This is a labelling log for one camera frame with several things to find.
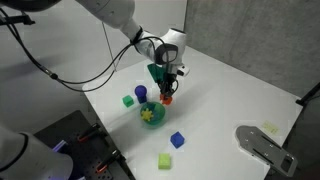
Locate grey metal mounting plate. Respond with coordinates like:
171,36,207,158
235,125,298,177

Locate blue cube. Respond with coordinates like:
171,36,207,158
170,131,185,149

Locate black perforated breadboard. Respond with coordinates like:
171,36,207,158
35,110,135,180

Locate black stand right edge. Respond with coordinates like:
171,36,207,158
296,82,320,106

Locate dark green cube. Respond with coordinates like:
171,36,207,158
122,95,134,107

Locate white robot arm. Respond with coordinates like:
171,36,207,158
0,0,189,100

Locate orange handled clamp lower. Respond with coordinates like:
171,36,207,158
96,150,120,173

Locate yellow star toy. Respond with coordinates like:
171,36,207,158
141,108,154,121

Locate orange handled clamp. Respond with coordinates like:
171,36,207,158
77,123,100,142
96,150,120,173

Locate orange toy figure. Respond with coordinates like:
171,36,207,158
160,95,173,105

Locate orange handled clamp upper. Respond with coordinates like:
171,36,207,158
77,123,100,142

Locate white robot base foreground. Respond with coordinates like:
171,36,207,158
0,126,73,180

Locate lime green cube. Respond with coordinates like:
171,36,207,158
158,153,171,170

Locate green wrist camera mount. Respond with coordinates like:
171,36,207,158
147,64,165,84

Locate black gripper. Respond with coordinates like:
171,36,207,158
160,73,177,99

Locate green plastic bowl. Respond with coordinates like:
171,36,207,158
140,102,166,126

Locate teal toy block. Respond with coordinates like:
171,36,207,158
146,103,156,111

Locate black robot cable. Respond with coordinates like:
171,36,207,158
0,8,168,93

